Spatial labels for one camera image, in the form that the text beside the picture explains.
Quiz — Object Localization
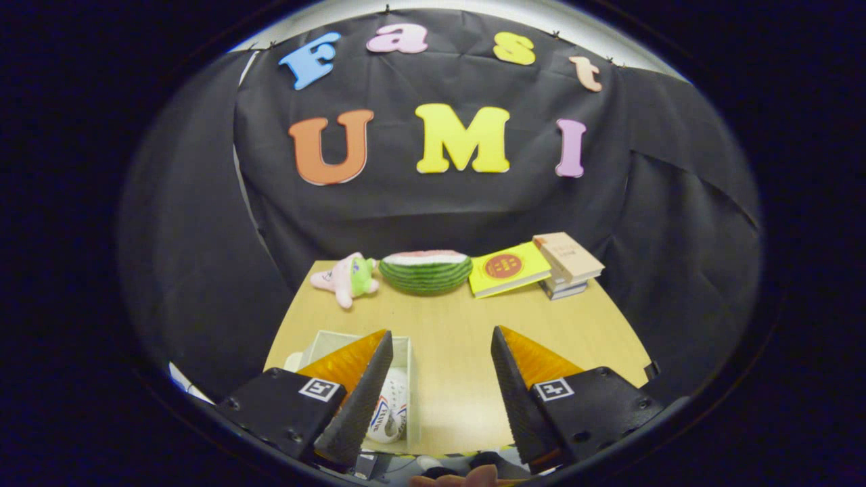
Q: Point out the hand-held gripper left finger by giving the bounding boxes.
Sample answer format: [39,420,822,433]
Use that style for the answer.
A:
[216,329,394,469]

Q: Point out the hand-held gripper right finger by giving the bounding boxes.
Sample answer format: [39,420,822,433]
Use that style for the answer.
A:
[491,325,667,474]

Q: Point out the white shoe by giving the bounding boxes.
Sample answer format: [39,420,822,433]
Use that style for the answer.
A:
[367,367,411,444]

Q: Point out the cream fabric storage box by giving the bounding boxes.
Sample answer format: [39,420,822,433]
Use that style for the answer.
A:
[283,329,421,455]

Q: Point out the grey books under beige book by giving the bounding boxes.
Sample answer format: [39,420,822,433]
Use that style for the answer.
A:
[539,274,589,300]

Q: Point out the pink plush toy green hat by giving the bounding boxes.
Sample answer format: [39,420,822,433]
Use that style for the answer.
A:
[310,252,381,310]

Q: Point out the yellow book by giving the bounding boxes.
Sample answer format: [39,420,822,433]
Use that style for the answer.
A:
[468,241,552,299]

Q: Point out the watermelon slice plush toy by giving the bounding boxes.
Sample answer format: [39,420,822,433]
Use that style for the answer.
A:
[378,250,474,296]

